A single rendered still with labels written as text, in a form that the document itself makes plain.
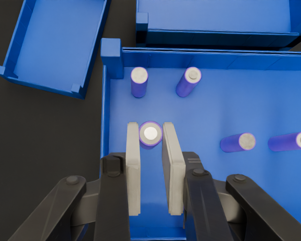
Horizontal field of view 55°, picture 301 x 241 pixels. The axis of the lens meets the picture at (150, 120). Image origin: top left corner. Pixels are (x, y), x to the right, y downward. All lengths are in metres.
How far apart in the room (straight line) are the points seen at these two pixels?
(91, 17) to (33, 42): 0.17
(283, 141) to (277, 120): 0.05
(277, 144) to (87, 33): 0.61
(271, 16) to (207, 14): 0.12
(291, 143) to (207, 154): 0.09
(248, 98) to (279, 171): 0.10
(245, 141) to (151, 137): 0.13
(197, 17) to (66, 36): 0.39
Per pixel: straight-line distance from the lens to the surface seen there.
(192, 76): 0.30
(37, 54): 0.84
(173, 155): 0.15
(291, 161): 0.40
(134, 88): 0.32
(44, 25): 0.87
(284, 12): 0.65
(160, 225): 0.36
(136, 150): 0.16
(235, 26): 0.60
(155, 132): 0.20
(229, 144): 0.33
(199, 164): 0.16
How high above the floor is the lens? 0.75
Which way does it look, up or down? 81 degrees down
